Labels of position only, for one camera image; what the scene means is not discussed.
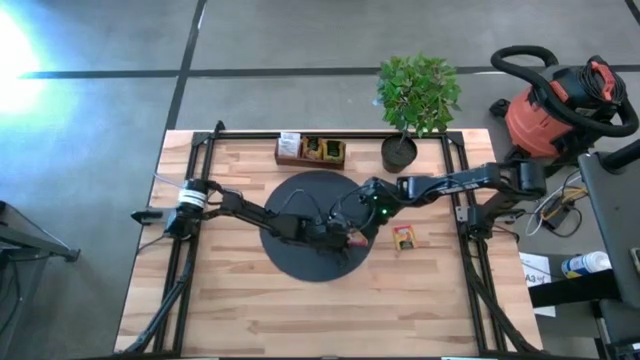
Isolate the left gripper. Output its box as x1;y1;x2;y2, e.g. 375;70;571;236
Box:
303;218;364;255

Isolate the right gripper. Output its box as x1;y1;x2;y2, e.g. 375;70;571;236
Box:
349;176;402;237

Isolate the yellow green lemon tea packet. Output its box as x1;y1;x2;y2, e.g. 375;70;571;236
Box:
323;139;347;164

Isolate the orange yellow mango tea packet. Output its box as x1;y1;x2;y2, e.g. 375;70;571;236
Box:
301;135;324;162

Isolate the orange white tea packet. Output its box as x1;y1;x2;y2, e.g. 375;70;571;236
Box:
277;131;303;159

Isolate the brown wooden tea organizer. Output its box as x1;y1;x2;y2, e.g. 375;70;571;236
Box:
273;131;348;172

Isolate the round dark woven placemat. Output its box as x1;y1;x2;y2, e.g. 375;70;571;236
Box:
258;170;377;284

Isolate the green potted plant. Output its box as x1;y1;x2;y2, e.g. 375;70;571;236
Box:
372;52;464;175

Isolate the white paper sheet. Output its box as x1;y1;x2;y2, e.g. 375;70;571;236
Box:
518;252;557;319

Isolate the orange black shop vacuum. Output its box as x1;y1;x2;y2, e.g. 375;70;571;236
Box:
488;44;640;180

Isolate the black flat bar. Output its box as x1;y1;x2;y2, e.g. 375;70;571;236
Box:
528;269;621;309

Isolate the white blue wipes canister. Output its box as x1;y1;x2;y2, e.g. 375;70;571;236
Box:
560;251;613;280

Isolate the dark grey desk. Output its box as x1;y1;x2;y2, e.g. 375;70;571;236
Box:
577;138;640;360

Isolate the black metal stand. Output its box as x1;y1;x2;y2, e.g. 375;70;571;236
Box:
0;199;82;360

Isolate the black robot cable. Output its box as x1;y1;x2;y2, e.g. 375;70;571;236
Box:
328;185;372;229
278;187;326;226

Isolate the black aluminium table frame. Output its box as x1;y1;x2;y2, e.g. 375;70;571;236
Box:
122;119;544;357

